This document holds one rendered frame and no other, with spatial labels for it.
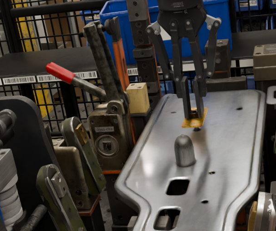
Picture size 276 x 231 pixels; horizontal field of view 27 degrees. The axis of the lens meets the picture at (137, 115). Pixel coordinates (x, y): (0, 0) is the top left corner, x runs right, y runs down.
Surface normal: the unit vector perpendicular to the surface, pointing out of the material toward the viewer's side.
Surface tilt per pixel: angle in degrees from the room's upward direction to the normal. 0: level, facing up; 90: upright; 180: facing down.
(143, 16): 90
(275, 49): 0
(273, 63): 88
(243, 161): 0
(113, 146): 90
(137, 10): 90
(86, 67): 0
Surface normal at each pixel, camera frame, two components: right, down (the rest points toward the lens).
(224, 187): -0.15, -0.92
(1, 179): 0.96, -0.05
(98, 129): -0.23, 0.40
